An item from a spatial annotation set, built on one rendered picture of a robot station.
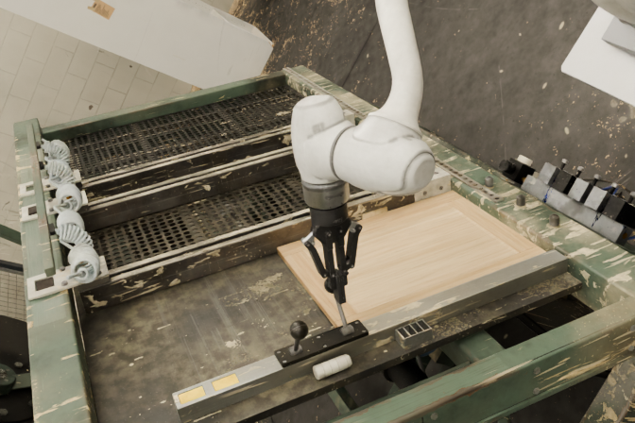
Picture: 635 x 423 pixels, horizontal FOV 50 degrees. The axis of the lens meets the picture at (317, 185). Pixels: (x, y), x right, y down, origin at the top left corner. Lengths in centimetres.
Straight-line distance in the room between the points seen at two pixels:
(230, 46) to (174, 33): 46
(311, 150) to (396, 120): 17
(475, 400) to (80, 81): 611
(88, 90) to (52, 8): 181
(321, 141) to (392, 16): 26
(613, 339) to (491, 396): 30
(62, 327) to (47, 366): 13
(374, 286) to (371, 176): 58
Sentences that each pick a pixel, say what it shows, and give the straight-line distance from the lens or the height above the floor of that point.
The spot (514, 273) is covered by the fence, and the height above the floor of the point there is 102.
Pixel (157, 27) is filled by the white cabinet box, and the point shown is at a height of 94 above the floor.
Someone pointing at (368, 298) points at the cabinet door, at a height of 126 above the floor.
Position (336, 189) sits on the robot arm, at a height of 157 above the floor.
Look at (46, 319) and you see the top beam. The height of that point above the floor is 188.
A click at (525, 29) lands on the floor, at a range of 350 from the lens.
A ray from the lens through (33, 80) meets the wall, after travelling 708.
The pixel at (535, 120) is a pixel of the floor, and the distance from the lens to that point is 322.
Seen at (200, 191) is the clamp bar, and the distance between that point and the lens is 224.
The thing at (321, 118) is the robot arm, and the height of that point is 167.
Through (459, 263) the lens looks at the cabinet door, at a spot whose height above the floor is 105.
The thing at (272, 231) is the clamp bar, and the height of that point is 138.
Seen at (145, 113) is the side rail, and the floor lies 144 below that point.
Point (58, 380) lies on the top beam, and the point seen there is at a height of 187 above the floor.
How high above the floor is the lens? 225
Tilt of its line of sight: 30 degrees down
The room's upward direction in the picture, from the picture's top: 70 degrees counter-clockwise
